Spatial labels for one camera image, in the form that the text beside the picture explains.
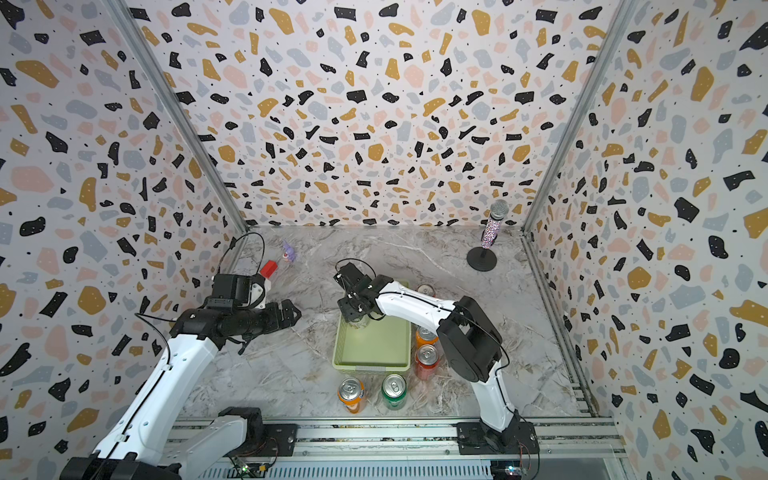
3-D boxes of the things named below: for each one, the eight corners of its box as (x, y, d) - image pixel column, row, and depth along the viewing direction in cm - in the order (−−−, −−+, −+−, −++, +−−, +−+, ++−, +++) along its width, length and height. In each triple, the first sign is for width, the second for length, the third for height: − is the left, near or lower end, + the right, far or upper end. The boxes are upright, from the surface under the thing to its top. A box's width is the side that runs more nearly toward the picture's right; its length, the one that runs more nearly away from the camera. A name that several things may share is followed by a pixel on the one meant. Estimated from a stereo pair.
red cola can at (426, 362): (415, 380, 86) (417, 365, 77) (414, 361, 89) (416, 344, 80) (435, 380, 86) (439, 365, 77) (433, 361, 89) (437, 344, 80)
